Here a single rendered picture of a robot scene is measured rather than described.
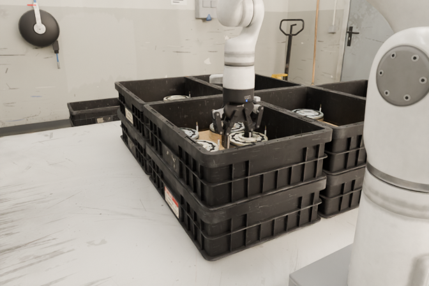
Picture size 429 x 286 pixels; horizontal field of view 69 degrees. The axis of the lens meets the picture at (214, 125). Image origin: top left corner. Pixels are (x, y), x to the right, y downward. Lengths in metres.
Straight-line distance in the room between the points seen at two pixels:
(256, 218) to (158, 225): 0.23
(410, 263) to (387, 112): 0.17
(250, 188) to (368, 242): 0.25
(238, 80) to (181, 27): 3.54
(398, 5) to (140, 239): 0.61
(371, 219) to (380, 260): 0.05
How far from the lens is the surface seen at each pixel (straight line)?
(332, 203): 0.80
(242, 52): 0.71
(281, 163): 0.63
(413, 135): 0.36
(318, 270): 0.51
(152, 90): 1.29
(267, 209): 0.66
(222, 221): 0.61
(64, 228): 0.81
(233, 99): 0.73
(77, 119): 2.28
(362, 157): 0.81
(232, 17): 0.70
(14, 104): 3.97
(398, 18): 0.45
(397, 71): 0.36
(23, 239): 0.82
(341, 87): 1.28
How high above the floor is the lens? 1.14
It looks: 18 degrees down
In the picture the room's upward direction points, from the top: straight up
